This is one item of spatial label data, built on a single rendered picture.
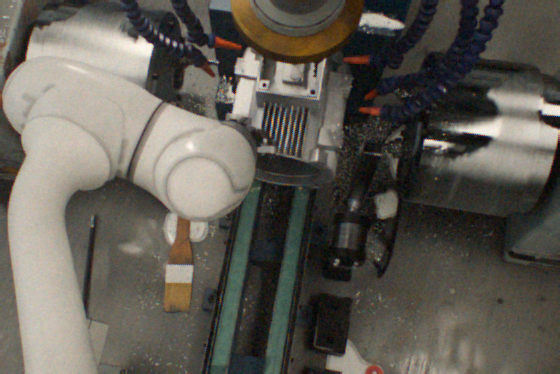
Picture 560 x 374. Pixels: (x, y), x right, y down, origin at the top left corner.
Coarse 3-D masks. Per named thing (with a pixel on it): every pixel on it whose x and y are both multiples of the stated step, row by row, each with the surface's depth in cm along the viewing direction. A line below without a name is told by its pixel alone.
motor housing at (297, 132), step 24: (240, 96) 129; (336, 96) 129; (264, 120) 125; (288, 120) 125; (312, 120) 126; (336, 120) 128; (288, 144) 123; (312, 144) 125; (264, 168) 138; (288, 168) 138; (312, 168) 136
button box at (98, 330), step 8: (88, 320) 117; (88, 328) 117; (96, 328) 118; (104, 328) 119; (96, 336) 118; (104, 336) 119; (96, 344) 118; (104, 344) 119; (96, 352) 118; (96, 360) 118
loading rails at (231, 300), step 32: (256, 192) 140; (224, 224) 148; (256, 224) 144; (288, 224) 138; (320, 224) 148; (224, 256) 135; (256, 256) 144; (288, 256) 136; (224, 288) 136; (288, 288) 134; (224, 320) 133; (288, 320) 133; (224, 352) 131; (288, 352) 130
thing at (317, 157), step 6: (258, 54) 131; (336, 54) 129; (342, 54) 130; (330, 60) 128; (336, 60) 128; (342, 60) 130; (336, 66) 130; (312, 150) 124; (318, 150) 123; (312, 156) 124; (318, 156) 123; (324, 156) 124; (312, 162) 124; (318, 162) 123; (324, 162) 124; (306, 186) 136; (312, 186) 136; (318, 186) 136
